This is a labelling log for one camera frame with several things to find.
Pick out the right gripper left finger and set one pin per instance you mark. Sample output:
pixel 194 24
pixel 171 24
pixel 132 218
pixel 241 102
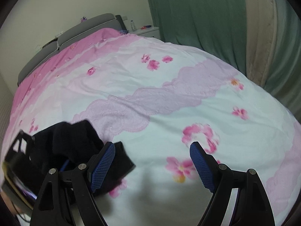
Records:
pixel 52 205

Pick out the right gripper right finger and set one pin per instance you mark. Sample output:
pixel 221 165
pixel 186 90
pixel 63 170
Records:
pixel 252 206

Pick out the black pants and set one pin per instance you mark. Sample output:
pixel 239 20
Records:
pixel 64 146

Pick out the pink floral bed cover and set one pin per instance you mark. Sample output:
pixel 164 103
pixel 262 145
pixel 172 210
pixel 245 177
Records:
pixel 157 99

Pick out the purple toy on headboard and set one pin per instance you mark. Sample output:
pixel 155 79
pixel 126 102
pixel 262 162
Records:
pixel 83 18

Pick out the grey padded headboard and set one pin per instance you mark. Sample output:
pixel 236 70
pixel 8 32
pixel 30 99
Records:
pixel 69 37

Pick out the clear plastic bottle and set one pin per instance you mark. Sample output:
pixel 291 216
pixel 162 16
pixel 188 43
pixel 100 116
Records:
pixel 133 27

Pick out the white nightstand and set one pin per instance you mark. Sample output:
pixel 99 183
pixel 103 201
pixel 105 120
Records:
pixel 152 32

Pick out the green curtain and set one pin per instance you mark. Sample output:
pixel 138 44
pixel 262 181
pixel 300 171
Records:
pixel 219 28

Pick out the beige curtain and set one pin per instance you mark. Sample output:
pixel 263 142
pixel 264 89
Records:
pixel 261 38

